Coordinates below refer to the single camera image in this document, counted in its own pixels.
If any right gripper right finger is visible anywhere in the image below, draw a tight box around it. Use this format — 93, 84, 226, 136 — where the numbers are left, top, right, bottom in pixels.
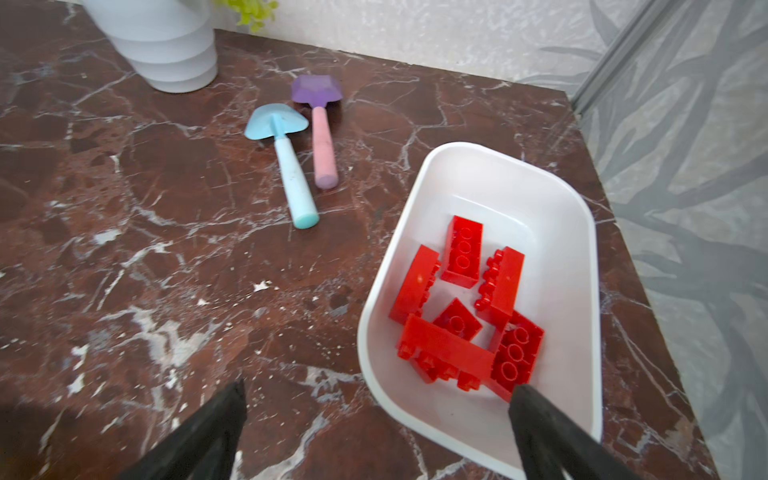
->
508, 385, 637, 480

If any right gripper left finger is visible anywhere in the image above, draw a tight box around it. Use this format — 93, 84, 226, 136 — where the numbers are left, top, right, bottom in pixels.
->
118, 379, 247, 479

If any red lego bottom brick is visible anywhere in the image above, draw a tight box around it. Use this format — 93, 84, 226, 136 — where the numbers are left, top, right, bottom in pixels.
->
397, 314, 494, 391

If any red lego cluster brick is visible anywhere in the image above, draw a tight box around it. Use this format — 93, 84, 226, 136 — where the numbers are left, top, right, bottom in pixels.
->
389, 245, 441, 324

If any right white tray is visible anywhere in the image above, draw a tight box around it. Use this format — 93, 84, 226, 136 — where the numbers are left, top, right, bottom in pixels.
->
357, 142, 603, 479

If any teal toy shovel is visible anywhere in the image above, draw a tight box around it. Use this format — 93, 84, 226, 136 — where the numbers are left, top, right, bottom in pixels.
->
245, 103, 319, 229

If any purple pink toy shovel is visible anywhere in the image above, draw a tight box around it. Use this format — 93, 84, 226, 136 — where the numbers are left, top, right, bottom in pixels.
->
291, 75, 343, 190

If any potted flower plant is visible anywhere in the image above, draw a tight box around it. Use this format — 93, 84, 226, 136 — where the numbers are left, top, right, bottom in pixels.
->
80, 0, 280, 95

